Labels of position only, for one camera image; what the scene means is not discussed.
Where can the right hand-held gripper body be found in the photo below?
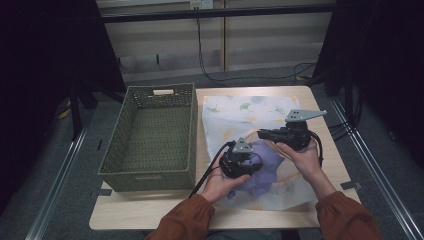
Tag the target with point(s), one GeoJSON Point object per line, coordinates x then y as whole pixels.
{"type": "Point", "coordinates": [298, 135]}

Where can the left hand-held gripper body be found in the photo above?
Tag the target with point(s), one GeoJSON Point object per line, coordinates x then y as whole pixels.
{"type": "Point", "coordinates": [235, 163]}

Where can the purple garment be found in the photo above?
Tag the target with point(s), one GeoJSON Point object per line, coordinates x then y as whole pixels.
{"type": "Point", "coordinates": [266, 173]}

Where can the leaf print mesh laundry bag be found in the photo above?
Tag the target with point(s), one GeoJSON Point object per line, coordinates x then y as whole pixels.
{"type": "Point", "coordinates": [233, 116]}

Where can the green woven basket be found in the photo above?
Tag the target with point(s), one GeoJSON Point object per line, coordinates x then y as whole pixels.
{"type": "Point", "coordinates": [156, 140]}

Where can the person's left hand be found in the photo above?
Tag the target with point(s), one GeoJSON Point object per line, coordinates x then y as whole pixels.
{"type": "Point", "coordinates": [218, 185]}

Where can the person's right hand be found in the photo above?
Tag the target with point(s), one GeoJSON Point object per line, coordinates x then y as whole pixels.
{"type": "Point", "coordinates": [306, 161]}

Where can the grey tape mark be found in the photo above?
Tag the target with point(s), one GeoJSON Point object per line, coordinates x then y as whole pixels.
{"type": "Point", "coordinates": [350, 185]}
{"type": "Point", "coordinates": [104, 192]}

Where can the dark curtain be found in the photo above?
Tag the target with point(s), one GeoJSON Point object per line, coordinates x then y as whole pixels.
{"type": "Point", "coordinates": [40, 66]}
{"type": "Point", "coordinates": [383, 66]}

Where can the black horizontal bar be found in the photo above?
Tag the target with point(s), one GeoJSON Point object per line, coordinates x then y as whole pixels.
{"type": "Point", "coordinates": [213, 13]}

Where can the black metal stand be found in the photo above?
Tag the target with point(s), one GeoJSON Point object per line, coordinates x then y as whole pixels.
{"type": "Point", "coordinates": [76, 110]}

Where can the yellow floor tape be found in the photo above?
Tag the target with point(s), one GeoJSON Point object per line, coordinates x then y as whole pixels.
{"type": "Point", "coordinates": [64, 113]}

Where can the metal floor rail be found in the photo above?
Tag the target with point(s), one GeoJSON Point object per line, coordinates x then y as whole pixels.
{"type": "Point", "coordinates": [383, 176]}
{"type": "Point", "coordinates": [55, 190]}

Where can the white wall socket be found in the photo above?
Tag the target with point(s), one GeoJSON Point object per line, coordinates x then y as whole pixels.
{"type": "Point", "coordinates": [201, 4]}

